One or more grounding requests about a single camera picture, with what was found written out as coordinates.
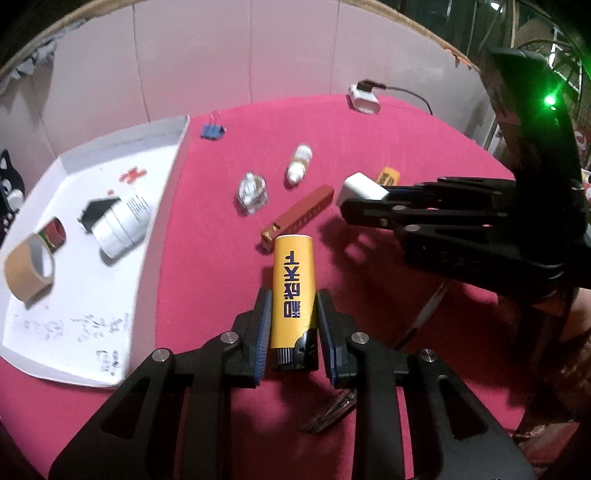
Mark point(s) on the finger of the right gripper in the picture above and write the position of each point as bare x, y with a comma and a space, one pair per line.
488, 185
452, 212

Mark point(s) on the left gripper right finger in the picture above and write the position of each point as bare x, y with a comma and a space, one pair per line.
453, 434

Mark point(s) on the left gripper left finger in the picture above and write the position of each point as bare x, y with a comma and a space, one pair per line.
170, 419

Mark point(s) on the white charger cube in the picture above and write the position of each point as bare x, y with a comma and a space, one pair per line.
360, 186

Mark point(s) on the red harmonica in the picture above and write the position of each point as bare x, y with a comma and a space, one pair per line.
297, 216

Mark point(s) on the small dropper bottle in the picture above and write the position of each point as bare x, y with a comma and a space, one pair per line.
299, 163

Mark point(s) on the clear ballpoint pen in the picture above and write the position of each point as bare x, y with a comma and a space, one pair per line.
346, 402

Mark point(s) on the right hand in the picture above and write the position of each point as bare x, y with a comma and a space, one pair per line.
562, 365

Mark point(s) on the white power bank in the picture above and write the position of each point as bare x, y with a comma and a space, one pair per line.
363, 101

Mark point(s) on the clear acrylic cartoon charm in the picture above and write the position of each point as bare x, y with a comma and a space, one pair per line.
252, 193

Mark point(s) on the white cardboard box lid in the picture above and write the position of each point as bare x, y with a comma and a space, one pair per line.
96, 321

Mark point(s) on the brown packing tape roll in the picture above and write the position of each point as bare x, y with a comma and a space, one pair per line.
29, 268

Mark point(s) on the blue binder clip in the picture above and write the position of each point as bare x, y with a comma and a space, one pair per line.
213, 130

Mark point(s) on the white jar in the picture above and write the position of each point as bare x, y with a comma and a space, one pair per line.
122, 226

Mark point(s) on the black power adapter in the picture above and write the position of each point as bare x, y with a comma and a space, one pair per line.
94, 211

